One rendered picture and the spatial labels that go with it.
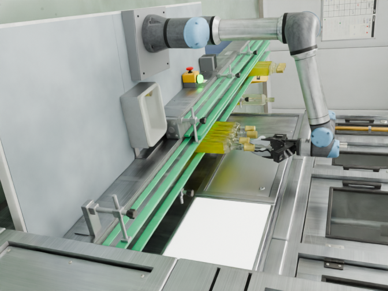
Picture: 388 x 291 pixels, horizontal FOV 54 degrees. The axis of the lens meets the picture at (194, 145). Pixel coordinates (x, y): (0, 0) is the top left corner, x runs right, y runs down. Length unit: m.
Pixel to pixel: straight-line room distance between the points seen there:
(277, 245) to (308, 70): 0.62
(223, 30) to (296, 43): 0.34
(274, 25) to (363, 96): 6.42
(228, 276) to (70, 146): 0.70
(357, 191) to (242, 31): 0.80
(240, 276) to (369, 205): 0.95
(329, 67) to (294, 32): 6.30
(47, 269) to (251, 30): 1.12
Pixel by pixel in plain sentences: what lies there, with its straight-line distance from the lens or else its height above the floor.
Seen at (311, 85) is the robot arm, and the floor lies 1.44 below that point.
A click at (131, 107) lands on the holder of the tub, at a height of 0.79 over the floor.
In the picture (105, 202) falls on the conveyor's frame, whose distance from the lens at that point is 1.38.
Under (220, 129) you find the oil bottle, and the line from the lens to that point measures 1.80.
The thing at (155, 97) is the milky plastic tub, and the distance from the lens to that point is 1.61.
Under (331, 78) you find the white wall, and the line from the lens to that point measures 7.77.
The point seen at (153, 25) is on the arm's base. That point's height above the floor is 0.85.
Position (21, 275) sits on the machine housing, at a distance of 0.96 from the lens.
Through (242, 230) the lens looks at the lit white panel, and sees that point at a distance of 1.42.
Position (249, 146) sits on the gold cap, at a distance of 1.67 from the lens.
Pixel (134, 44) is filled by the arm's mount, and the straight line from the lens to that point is 1.54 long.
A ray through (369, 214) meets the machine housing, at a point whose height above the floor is 1.66.
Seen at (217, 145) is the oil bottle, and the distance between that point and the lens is 1.69.
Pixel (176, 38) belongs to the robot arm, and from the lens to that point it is 1.52.
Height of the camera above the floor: 1.55
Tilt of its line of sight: 21 degrees down
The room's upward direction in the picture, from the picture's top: 93 degrees clockwise
